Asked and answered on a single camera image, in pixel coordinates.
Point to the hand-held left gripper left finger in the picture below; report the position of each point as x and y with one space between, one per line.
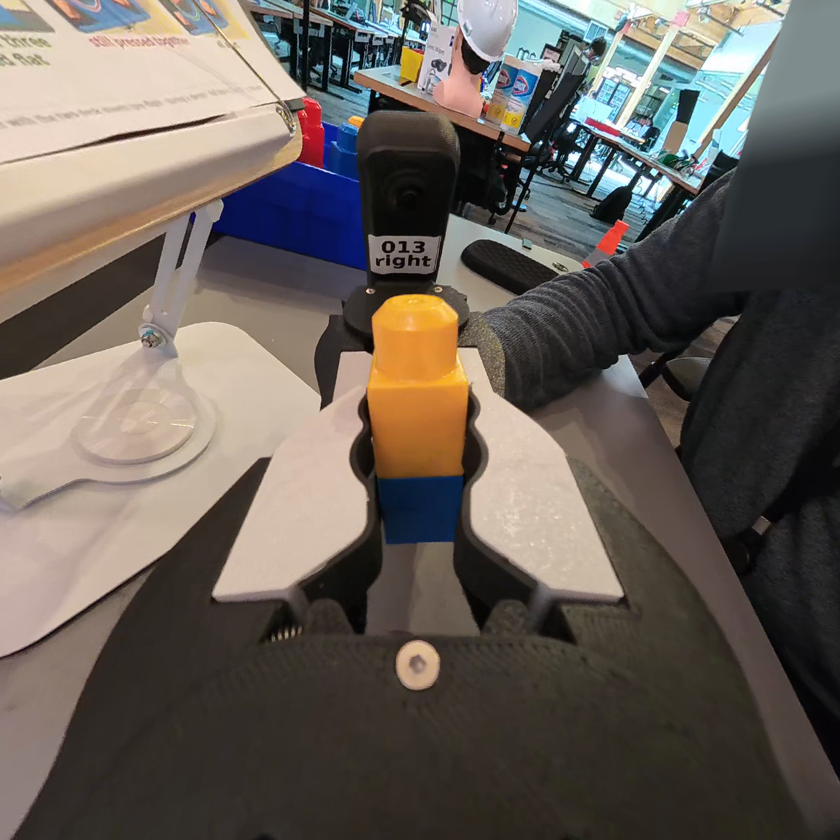
302 512

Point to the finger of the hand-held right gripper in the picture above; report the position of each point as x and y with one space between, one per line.
474 369
355 377

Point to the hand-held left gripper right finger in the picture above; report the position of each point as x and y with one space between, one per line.
538 512

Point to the yellow building block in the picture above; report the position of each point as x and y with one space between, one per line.
417 407

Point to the blue plastic bin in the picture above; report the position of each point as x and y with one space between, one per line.
295 210

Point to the grey desk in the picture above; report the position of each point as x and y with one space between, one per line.
656 472

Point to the wooden background table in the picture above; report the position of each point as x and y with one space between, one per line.
394 82

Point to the red building block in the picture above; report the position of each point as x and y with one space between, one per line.
312 134

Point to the black wrist rest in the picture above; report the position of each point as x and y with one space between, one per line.
508 266

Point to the mannequin head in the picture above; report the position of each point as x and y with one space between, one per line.
463 82

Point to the yellow plastic bin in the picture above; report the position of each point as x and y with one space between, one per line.
412 65

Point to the white product box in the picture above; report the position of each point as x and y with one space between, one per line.
436 59

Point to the wipes canister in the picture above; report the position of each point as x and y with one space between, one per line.
500 92
522 98

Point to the white hard hat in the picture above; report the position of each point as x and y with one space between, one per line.
489 26

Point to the orange traffic cone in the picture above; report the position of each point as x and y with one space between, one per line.
607 243

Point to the white document stand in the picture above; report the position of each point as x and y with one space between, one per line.
131 420

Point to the black office chair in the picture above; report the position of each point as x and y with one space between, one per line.
682 377

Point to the black backpack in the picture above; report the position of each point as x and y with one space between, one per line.
617 205

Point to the person's torso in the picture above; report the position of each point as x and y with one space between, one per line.
774 420

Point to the printed instruction sheet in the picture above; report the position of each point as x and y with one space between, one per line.
118 59

